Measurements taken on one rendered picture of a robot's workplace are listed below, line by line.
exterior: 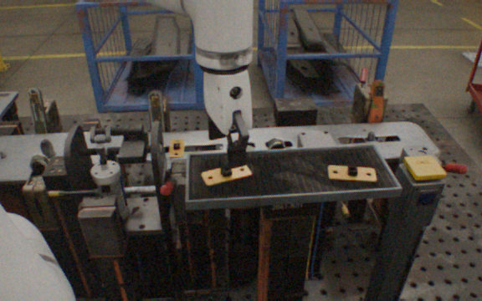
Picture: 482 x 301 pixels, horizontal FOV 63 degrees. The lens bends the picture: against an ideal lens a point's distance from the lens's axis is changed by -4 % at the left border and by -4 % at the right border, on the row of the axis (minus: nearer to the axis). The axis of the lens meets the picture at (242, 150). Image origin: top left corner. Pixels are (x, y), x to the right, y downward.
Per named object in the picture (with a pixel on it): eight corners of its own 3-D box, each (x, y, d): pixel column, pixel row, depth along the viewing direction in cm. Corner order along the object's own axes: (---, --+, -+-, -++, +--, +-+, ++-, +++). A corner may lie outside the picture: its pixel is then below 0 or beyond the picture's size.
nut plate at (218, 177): (243, 163, 76) (243, 158, 75) (252, 175, 73) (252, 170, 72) (200, 174, 73) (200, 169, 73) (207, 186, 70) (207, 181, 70)
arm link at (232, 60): (263, 49, 57) (262, 68, 59) (239, 31, 64) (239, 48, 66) (206, 58, 55) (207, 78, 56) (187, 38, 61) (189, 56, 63)
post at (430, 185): (386, 296, 105) (431, 160, 80) (397, 321, 99) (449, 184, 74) (358, 298, 104) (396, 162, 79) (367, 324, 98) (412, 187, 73)
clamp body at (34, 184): (98, 268, 113) (64, 161, 92) (90, 303, 103) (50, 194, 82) (66, 270, 112) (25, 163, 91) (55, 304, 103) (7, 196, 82)
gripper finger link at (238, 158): (253, 139, 62) (252, 174, 65) (244, 128, 64) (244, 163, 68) (233, 143, 61) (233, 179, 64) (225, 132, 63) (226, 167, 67)
